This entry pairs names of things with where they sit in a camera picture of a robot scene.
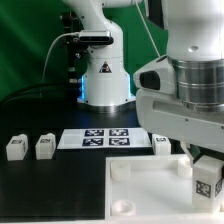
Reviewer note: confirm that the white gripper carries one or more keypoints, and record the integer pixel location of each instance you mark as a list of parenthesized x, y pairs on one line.
[(160, 114)]

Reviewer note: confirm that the white square tabletop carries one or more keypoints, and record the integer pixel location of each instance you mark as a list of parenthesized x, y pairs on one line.
[(153, 190)]

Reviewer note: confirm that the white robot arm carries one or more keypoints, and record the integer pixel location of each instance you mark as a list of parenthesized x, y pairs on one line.
[(181, 94)]

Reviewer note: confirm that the white marker sheet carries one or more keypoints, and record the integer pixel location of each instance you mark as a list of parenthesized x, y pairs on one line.
[(104, 138)]

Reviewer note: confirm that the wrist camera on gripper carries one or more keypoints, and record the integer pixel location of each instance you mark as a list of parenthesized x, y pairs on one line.
[(157, 75)]

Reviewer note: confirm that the grey camera on stand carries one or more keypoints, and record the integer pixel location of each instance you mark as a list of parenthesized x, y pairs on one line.
[(95, 37)]

